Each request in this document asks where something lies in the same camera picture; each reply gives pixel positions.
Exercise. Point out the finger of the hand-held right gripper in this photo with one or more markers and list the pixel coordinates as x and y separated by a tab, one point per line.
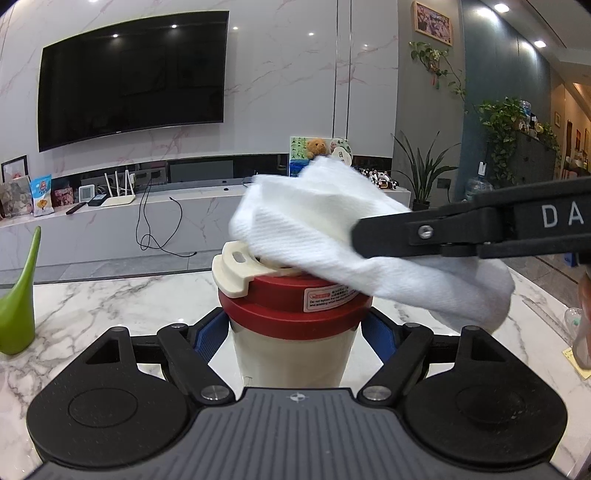
531	191
392	233

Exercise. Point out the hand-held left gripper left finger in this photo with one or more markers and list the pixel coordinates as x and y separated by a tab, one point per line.
210	338

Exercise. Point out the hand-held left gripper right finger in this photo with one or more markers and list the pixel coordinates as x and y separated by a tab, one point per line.
378	338

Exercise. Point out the cream container with red lid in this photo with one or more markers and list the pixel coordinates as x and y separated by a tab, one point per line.
291	353

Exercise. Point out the white cloth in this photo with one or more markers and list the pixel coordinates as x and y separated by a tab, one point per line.
300	217

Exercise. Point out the dark grey cabinet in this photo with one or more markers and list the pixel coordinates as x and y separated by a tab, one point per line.
531	157

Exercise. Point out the clear water jug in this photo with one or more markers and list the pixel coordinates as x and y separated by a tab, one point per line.
478	187

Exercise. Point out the black and white toys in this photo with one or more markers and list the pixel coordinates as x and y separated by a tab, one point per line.
383	180

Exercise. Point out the potted long-leaf plant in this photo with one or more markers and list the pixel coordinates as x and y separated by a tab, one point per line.
422	184

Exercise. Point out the trailing green plant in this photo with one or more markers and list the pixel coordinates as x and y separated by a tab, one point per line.
501	120

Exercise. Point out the round white paper fan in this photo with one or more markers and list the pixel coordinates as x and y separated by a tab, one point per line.
341	150

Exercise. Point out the brown teddy bear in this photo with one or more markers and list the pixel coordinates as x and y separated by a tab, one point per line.
316	147

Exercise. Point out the grey translucent cup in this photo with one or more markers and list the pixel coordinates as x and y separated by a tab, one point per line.
582	344

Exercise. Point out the green and blue painting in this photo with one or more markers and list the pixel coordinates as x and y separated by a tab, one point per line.
298	154

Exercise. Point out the yellow paper note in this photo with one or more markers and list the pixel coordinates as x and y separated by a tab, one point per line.
577	362

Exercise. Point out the marble television console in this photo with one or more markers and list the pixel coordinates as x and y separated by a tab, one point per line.
92	240

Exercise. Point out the white router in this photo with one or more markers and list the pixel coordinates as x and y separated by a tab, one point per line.
117	201

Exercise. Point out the hanging vine plant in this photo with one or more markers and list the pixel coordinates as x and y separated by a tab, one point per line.
434	57

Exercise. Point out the grey speaker box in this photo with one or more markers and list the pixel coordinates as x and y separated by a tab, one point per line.
201	171

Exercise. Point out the black flat device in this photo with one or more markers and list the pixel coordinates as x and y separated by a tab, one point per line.
98	200

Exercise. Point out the black remote control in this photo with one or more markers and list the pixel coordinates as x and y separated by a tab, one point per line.
76	208

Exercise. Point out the small white display clock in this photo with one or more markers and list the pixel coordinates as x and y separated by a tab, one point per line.
87	193

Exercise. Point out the green watering can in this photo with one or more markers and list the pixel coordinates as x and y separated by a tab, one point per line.
16	323

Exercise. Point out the pink box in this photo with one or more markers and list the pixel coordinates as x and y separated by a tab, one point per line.
62	197

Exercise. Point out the blue snack bag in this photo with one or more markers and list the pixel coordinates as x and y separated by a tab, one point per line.
41	196

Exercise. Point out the wooden framed wall picture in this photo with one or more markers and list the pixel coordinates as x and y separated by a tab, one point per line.
432	23

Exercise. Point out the black picture frame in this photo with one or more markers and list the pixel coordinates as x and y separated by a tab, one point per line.
14	167

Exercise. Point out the black wall television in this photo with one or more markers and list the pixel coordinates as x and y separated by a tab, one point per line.
129	78

